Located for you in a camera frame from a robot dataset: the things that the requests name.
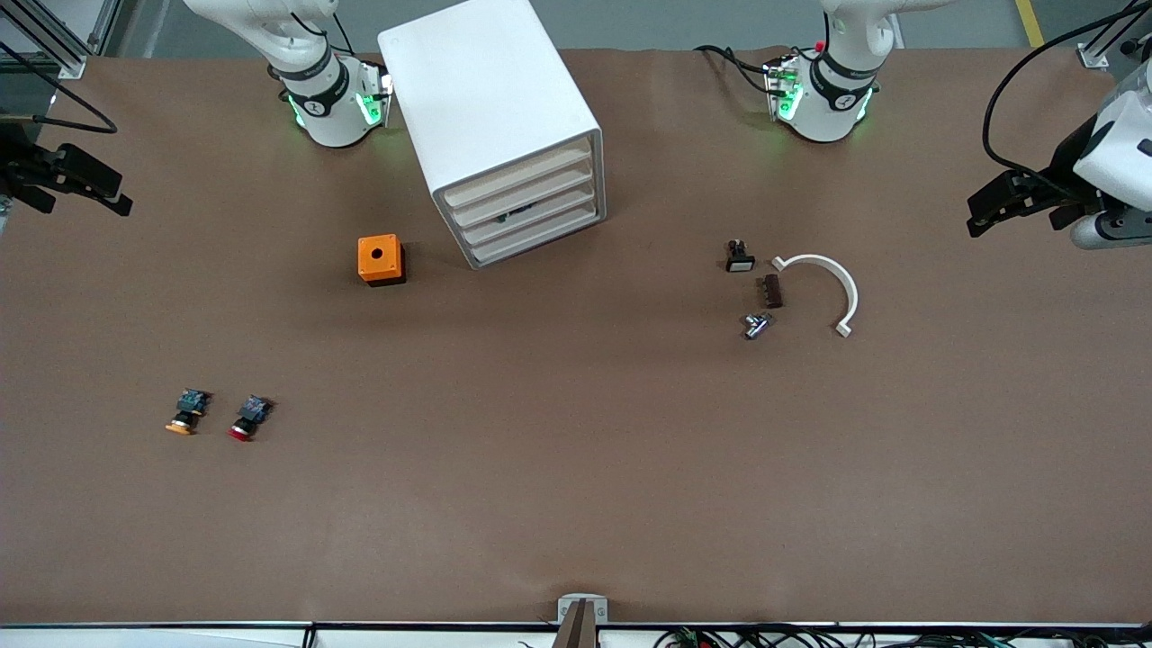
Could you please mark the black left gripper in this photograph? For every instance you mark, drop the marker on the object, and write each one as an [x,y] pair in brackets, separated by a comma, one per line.
[1058,175]

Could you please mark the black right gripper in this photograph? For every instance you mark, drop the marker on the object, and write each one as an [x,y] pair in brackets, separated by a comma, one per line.
[20,170]

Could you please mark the white plastic drawer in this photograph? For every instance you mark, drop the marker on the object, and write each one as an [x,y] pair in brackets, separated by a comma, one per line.
[558,221]
[558,201]

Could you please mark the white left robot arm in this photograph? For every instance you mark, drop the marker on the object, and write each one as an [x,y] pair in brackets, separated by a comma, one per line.
[823,99]

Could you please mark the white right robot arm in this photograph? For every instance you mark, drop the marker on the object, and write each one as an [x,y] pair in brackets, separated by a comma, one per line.
[328,99]

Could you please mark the yellow mushroom push button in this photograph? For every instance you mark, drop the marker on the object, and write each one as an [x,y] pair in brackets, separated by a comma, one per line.
[186,414]

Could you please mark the red mushroom push button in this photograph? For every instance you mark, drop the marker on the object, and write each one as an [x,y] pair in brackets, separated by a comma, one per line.
[247,418]

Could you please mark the white-capped black push button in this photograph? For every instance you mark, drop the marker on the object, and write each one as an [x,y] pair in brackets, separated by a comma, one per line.
[740,259]

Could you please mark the white drawer cabinet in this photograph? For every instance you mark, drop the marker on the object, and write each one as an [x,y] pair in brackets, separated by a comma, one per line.
[486,90]

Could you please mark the white curved plastic arc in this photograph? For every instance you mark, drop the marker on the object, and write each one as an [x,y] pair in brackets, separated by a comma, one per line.
[846,288]

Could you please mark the brown terminal block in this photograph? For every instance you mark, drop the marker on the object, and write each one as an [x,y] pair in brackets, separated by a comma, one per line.
[772,291]

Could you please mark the aluminium frame profile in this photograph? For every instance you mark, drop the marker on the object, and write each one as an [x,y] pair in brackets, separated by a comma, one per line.
[54,49]
[1093,56]

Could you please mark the silver key switch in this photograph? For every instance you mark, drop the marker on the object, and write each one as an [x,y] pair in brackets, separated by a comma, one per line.
[756,326]

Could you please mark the orange button enclosure box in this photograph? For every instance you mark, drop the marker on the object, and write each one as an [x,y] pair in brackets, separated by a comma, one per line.
[378,256]

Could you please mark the white table edge rail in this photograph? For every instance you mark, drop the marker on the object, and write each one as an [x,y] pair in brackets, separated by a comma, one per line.
[180,637]

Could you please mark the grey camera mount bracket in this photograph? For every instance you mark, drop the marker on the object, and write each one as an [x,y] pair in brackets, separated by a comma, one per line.
[582,621]

